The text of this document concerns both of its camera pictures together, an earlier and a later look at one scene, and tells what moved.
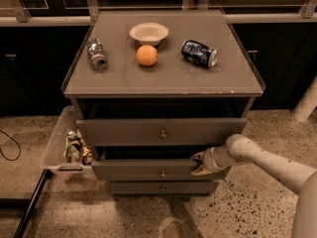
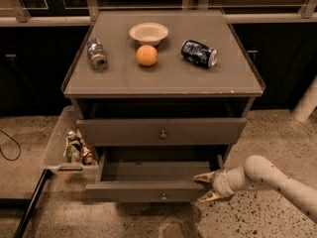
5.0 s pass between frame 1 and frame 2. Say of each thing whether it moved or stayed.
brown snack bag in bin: stayed
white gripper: moved
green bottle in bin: stayed
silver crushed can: stayed
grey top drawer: stayed
